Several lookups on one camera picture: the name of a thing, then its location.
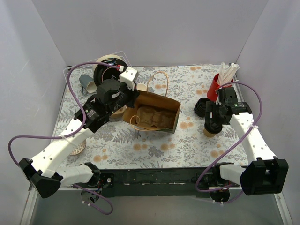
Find cardboard cup carrier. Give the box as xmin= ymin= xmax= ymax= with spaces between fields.
xmin=135 ymin=105 xmax=176 ymax=129
xmin=110 ymin=106 xmax=127 ymax=119

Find green paper bag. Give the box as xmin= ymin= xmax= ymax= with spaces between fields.
xmin=122 ymin=71 xmax=181 ymax=134

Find single paper cup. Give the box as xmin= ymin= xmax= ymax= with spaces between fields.
xmin=203 ymin=127 xmax=222 ymax=138

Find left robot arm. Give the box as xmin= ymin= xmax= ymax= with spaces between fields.
xmin=19 ymin=79 xmax=139 ymax=198

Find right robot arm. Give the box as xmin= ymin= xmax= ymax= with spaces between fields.
xmin=203 ymin=87 xmax=289 ymax=195

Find stack of black lids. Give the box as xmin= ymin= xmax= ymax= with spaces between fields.
xmin=194 ymin=97 xmax=210 ymax=117

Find red cup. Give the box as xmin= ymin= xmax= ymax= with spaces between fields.
xmin=207 ymin=74 xmax=220 ymax=102

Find stack of paper cups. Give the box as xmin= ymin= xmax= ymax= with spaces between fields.
xmin=136 ymin=83 xmax=147 ymax=91

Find black plate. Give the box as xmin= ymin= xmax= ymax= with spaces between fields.
xmin=92 ymin=54 xmax=128 ymax=86

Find white wrapped straws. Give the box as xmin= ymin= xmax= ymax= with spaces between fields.
xmin=217 ymin=62 xmax=240 ymax=86

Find grey mug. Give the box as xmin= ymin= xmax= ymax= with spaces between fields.
xmin=79 ymin=74 xmax=97 ymax=95

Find floral table mat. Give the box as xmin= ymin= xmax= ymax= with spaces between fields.
xmin=62 ymin=65 xmax=248 ymax=169

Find patterned round coaster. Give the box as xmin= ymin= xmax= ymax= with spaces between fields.
xmin=70 ymin=140 xmax=87 ymax=156

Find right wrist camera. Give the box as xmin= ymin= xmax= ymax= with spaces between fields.
xmin=214 ymin=87 xmax=225 ymax=105

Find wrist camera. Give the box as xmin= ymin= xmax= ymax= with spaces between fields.
xmin=214 ymin=87 xmax=225 ymax=105
xmin=119 ymin=67 xmax=139 ymax=91

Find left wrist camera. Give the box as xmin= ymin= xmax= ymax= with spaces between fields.
xmin=119 ymin=67 xmax=139 ymax=91

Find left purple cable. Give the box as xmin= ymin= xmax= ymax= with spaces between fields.
xmin=8 ymin=63 xmax=125 ymax=214

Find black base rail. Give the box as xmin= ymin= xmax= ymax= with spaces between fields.
xmin=72 ymin=167 xmax=242 ymax=199

